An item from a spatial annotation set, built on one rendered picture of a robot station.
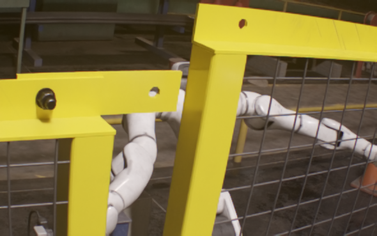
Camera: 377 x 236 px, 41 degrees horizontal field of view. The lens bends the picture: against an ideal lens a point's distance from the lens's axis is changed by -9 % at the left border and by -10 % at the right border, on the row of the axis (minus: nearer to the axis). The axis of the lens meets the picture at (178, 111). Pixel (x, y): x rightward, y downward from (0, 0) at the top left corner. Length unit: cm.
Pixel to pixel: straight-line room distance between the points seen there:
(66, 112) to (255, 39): 26
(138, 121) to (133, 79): 91
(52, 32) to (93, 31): 80
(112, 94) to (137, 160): 72
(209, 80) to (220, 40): 7
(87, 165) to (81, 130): 4
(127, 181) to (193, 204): 60
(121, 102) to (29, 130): 13
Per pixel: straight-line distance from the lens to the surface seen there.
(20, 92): 58
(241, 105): 179
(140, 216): 230
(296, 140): 626
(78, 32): 963
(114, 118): 440
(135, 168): 131
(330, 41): 81
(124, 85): 62
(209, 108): 63
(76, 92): 60
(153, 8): 1085
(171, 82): 65
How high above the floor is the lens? 201
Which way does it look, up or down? 18 degrees down
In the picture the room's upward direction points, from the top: 9 degrees clockwise
